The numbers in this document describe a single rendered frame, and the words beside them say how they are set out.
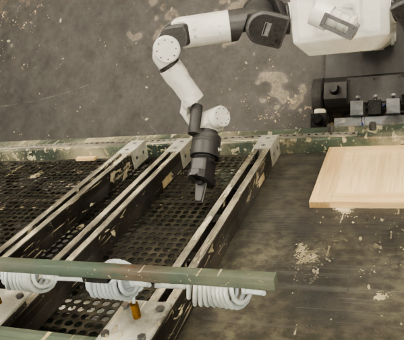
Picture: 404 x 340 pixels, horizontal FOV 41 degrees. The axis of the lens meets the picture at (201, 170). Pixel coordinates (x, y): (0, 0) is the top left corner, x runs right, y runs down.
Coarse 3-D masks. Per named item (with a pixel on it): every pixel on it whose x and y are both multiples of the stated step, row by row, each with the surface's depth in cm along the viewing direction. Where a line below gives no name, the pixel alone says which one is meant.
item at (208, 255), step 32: (256, 160) 171; (224, 192) 152; (256, 192) 163; (224, 224) 136; (192, 256) 125; (128, 288) 97; (160, 288) 114; (192, 288) 117; (128, 320) 99; (160, 320) 98
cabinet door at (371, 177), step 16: (336, 160) 174; (352, 160) 172; (368, 160) 170; (384, 160) 168; (400, 160) 166; (320, 176) 164; (336, 176) 162; (352, 176) 161; (368, 176) 159; (384, 176) 158; (400, 176) 156; (320, 192) 154; (336, 192) 153; (352, 192) 151; (368, 192) 150; (384, 192) 148; (400, 192) 147
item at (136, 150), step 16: (128, 144) 207; (144, 144) 208; (112, 160) 194; (128, 160) 197; (144, 160) 208; (96, 176) 184; (112, 176) 186; (80, 192) 170; (96, 192) 177; (48, 208) 163; (64, 208) 161; (80, 208) 169; (32, 224) 154; (48, 224) 154; (64, 224) 161; (16, 240) 147; (32, 240) 148; (48, 240) 154; (0, 256) 142; (16, 256) 142; (32, 256) 148; (0, 288) 136
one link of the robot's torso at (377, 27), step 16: (304, 0) 146; (336, 0) 143; (352, 0) 141; (368, 0) 140; (384, 0) 140; (304, 16) 147; (352, 16) 142; (368, 16) 141; (384, 16) 141; (288, 32) 154; (304, 32) 148; (320, 32) 146; (368, 32) 142; (384, 32) 141; (304, 48) 151; (320, 48) 149; (336, 48) 148; (352, 48) 147; (368, 48) 146
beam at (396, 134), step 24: (0, 144) 246; (24, 144) 239; (168, 144) 207; (240, 144) 196; (288, 144) 190; (312, 144) 187; (336, 144) 184; (360, 144) 181; (384, 144) 178; (0, 168) 241; (48, 168) 232
